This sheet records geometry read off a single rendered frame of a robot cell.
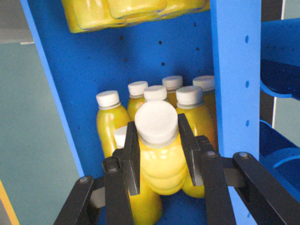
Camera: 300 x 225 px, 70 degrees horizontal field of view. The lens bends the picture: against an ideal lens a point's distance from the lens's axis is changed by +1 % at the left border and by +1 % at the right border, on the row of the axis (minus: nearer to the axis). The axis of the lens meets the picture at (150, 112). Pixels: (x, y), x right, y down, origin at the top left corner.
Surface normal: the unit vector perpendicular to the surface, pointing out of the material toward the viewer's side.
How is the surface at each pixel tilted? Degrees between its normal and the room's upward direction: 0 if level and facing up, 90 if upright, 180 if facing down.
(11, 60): 0
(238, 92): 35
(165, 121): 53
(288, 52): 90
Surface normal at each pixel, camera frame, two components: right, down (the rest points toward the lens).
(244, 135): 0.61, 0.17
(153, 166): -0.23, 0.68
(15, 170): 0.02, 0.34
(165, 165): 0.14, 0.67
